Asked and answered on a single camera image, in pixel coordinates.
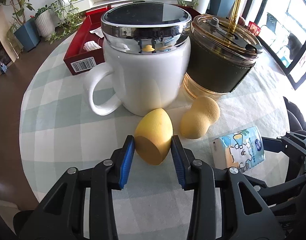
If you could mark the white knit cloth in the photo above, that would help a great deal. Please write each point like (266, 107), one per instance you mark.
(92, 46)

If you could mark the trailing green vine plant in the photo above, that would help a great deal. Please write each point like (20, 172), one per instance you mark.
(66, 17)

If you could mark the black chair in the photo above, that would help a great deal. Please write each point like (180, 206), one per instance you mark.
(296, 115)

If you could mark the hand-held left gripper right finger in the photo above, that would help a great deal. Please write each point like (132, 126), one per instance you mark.
(178, 165)

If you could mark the brown wooden ornament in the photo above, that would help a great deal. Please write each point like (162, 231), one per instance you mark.
(242, 20)

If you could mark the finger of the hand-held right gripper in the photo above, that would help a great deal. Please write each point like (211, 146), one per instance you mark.
(288, 190)
(270, 143)

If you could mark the red tray box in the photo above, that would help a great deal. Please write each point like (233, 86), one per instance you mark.
(77, 55)

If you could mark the light blue tissue pack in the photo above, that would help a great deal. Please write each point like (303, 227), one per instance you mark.
(239, 150)

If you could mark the yellow egg-shaped makeup sponge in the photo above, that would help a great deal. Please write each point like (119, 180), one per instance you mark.
(153, 135)

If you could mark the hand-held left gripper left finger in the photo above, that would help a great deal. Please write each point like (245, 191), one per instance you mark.
(126, 162)

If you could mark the white mug with lid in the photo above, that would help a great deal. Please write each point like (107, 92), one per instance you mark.
(145, 80)

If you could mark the plant in white ribbed planter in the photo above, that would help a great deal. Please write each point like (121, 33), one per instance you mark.
(44, 25)

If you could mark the yellow gourd-shaped makeup sponge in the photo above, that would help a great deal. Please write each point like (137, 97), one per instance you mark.
(198, 120)

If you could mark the tall plant in blue planter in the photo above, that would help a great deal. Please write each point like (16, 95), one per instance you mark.
(27, 35)

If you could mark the small blue box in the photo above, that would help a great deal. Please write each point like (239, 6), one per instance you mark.
(2, 68)

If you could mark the amber tumbler with dark sleeve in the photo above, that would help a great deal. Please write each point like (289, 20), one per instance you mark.
(215, 67)

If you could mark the small red gift box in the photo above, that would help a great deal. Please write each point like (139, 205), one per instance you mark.
(254, 27)

